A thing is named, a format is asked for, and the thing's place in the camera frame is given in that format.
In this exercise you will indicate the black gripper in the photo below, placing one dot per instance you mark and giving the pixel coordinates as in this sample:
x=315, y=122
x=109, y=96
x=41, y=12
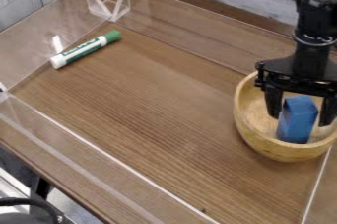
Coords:
x=306, y=76

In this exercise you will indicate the blue block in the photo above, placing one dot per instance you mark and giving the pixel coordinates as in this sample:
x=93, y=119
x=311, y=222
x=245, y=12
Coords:
x=298, y=118

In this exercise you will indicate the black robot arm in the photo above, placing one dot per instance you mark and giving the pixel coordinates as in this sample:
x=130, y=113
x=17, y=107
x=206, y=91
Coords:
x=315, y=33

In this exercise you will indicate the brown wooden bowl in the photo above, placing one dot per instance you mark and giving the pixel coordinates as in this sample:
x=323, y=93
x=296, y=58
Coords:
x=258, y=128

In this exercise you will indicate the green white marker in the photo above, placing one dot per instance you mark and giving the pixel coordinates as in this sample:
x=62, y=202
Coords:
x=69, y=56

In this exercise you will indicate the clear acrylic tray wall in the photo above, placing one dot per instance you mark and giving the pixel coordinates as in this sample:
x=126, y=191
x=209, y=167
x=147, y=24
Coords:
x=130, y=128

